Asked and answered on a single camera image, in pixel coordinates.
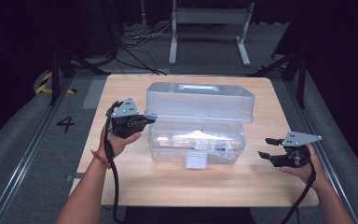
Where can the grey metal stand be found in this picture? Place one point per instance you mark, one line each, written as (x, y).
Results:
(211, 15)

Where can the black tripod stand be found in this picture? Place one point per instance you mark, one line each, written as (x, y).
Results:
(63, 67)
(295, 71)

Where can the clear plastic storage box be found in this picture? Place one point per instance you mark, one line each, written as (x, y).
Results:
(199, 105)

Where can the person's left hand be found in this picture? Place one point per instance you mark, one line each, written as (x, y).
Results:
(116, 144)

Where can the person's right hand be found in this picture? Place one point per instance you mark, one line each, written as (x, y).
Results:
(313, 171)

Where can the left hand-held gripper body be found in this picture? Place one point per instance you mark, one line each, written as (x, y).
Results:
(126, 119)

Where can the metal floor rail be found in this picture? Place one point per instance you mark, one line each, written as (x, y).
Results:
(326, 168)
(28, 155)

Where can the person's dark clothing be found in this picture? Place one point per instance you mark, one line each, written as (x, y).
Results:
(189, 216)

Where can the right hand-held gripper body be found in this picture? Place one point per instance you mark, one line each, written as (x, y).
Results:
(293, 157)

